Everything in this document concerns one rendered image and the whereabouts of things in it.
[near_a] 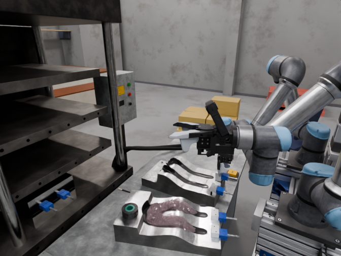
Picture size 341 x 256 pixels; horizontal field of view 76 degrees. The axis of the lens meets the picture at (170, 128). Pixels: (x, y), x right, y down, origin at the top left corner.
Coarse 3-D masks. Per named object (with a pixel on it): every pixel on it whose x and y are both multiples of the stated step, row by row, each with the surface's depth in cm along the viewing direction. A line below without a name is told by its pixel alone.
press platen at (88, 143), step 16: (32, 144) 150; (48, 144) 150; (64, 144) 150; (80, 144) 150; (96, 144) 150; (0, 160) 131; (16, 160) 131; (32, 160) 131; (48, 160) 131; (64, 160) 131; (80, 160) 135; (16, 176) 115; (32, 176) 115; (48, 176) 117; (16, 192) 103; (32, 192) 111
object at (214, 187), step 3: (213, 183) 129; (216, 183) 129; (210, 186) 127; (213, 186) 127; (216, 186) 127; (219, 186) 129; (210, 189) 127; (213, 189) 126; (216, 189) 126; (219, 189) 126; (222, 189) 126; (216, 192) 126; (219, 192) 125; (222, 192) 124; (225, 192) 126; (222, 195) 125
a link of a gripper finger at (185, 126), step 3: (174, 123) 75; (177, 123) 74; (180, 123) 73; (183, 123) 72; (186, 123) 72; (189, 123) 72; (192, 123) 72; (195, 123) 72; (180, 126) 74; (183, 126) 73; (186, 126) 72; (189, 126) 71; (192, 126) 70; (195, 126) 70; (183, 129) 74; (186, 129) 73; (189, 129) 73; (192, 129) 70; (195, 129) 71
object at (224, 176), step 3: (216, 171) 137; (216, 174) 135; (222, 174) 135; (225, 174) 135; (228, 174) 135; (216, 177) 136; (219, 177) 135; (222, 177) 134; (225, 177) 133; (228, 177) 134; (231, 177) 133; (216, 180) 136; (219, 180) 135
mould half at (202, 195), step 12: (180, 156) 156; (156, 168) 155; (180, 168) 145; (192, 168) 150; (144, 180) 144; (156, 180) 142; (168, 180) 134; (180, 180) 136; (192, 180) 138; (204, 180) 137; (168, 192) 137; (180, 192) 133; (192, 192) 128; (204, 192) 126
